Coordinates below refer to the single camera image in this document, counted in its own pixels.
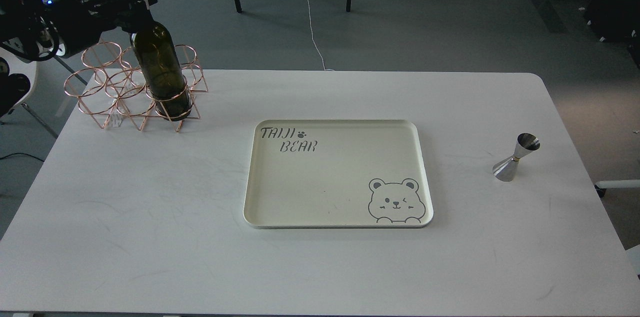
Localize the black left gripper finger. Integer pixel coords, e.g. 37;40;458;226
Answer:
116;0;158;33

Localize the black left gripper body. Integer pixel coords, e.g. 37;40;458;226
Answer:
45;0;126;58

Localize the dark green wine bottle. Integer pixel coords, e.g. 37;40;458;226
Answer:
129;19;193;122

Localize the steel double jigger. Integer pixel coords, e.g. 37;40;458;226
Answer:
493;132;541;182

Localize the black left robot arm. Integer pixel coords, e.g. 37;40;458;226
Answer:
1;0;158;63

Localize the white round chair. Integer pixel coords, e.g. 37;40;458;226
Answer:
1;49;58;139

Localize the cream bear serving tray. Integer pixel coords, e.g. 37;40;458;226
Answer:
243;119;434;229

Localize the copper wire bottle rack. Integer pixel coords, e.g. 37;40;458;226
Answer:
64;28;208;132

